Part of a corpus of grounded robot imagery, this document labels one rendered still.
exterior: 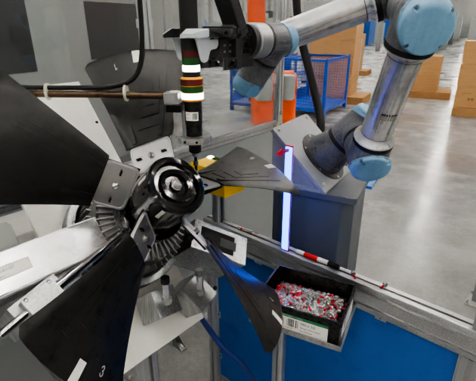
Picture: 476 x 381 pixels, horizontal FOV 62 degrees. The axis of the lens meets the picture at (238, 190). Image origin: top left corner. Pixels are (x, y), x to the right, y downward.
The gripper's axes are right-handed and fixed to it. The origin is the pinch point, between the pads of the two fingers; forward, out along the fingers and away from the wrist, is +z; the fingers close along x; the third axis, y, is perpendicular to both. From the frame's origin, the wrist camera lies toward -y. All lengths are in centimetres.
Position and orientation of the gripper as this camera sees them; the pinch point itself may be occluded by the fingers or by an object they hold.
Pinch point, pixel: (176, 31)
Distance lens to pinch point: 78.3
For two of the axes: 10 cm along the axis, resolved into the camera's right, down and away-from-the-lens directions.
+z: -6.6, 2.9, -6.9
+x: -7.5, -2.5, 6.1
